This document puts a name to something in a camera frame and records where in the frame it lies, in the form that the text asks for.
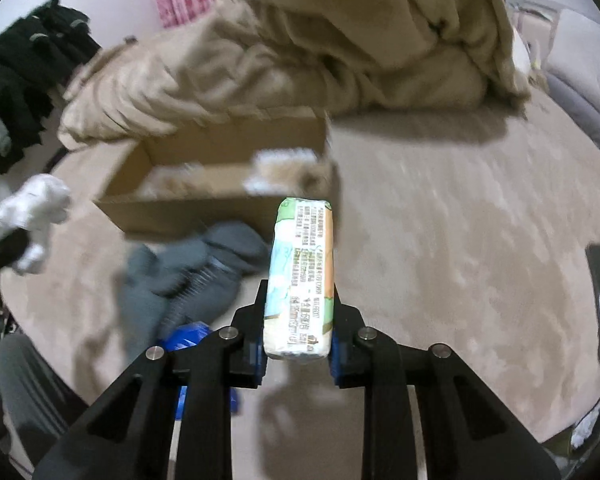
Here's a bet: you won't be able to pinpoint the grey pants leg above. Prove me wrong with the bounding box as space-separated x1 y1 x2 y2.
0 333 88 476

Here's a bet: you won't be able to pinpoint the grey sofa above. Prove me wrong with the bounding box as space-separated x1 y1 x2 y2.
545 7 600 153

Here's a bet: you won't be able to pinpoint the tissue pack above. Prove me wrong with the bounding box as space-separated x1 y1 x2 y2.
263 197 335 360

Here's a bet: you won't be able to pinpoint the white crumpled cloth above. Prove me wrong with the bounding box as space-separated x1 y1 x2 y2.
0 173 73 276

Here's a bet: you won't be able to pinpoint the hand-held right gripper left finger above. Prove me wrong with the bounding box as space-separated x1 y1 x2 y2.
31 278 269 480

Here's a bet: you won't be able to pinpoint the beige blanket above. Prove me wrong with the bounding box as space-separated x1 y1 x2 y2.
58 0 532 152

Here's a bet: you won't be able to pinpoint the white item in box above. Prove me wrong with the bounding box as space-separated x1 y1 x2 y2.
245 148 321 196

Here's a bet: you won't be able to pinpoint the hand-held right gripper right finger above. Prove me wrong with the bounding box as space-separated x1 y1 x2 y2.
328 280 563 480

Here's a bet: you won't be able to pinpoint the blue packet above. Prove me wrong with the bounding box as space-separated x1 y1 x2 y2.
156 323 242 418

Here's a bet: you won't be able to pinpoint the black clothes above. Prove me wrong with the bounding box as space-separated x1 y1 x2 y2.
0 0 102 175

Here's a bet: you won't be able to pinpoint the cardboard box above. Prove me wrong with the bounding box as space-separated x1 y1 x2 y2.
93 108 340 242

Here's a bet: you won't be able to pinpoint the grey sock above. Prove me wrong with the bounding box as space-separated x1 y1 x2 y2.
115 222 272 361

